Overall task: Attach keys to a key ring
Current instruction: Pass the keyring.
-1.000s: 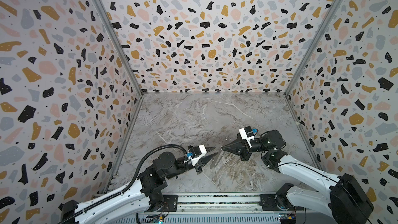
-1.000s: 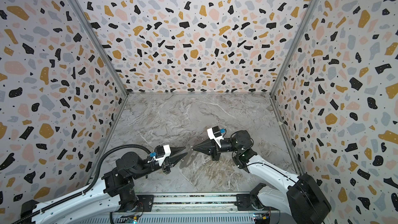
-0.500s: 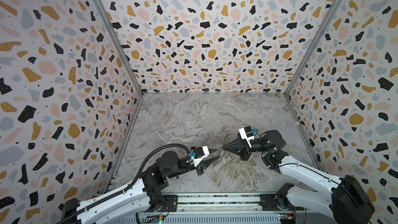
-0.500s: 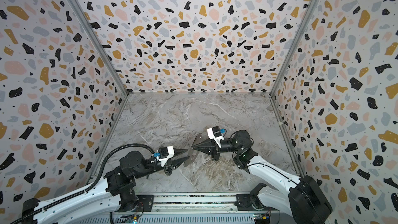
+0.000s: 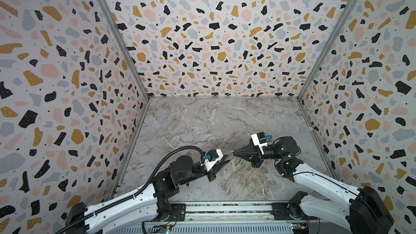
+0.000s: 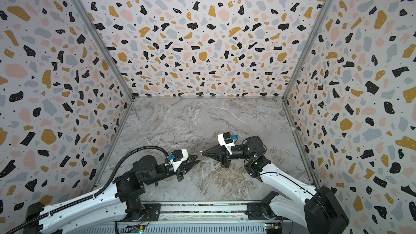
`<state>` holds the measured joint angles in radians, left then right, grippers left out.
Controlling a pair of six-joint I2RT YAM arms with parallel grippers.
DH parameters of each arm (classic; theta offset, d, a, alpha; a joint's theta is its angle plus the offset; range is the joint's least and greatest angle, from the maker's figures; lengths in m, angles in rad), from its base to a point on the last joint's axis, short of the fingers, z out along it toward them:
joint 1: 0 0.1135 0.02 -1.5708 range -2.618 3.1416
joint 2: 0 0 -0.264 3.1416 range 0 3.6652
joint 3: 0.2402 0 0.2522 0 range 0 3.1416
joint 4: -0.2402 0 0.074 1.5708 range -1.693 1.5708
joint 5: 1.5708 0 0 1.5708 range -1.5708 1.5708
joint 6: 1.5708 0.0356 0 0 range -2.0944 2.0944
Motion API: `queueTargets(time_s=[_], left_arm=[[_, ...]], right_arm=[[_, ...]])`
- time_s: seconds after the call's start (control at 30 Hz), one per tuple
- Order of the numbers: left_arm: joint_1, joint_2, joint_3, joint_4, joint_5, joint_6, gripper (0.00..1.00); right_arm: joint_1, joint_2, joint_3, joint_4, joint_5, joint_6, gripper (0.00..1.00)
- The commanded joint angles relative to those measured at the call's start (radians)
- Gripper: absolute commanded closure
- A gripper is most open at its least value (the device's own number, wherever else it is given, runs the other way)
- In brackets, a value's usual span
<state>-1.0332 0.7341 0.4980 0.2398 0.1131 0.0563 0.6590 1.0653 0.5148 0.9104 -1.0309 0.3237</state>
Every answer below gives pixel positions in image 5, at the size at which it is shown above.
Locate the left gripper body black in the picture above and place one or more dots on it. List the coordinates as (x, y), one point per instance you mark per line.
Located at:
(210, 174)

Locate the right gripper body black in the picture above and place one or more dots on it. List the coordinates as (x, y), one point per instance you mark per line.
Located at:
(259, 163)

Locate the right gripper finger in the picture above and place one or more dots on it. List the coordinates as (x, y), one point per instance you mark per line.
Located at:
(248, 149)
(245, 155)

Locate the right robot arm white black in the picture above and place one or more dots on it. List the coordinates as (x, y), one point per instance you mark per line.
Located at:
(375, 217)

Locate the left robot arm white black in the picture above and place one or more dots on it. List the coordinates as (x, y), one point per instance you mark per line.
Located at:
(149, 202)

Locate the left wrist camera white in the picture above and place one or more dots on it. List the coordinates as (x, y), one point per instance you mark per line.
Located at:
(212, 158)

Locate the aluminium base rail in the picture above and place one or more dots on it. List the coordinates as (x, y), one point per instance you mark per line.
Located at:
(260, 211)

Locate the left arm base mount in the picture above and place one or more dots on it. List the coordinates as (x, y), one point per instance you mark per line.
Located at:
(175, 212)

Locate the white perforated cable duct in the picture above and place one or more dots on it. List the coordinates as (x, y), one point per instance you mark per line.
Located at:
(228, 228)

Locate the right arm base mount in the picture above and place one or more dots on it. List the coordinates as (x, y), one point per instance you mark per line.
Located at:
(286, 211)

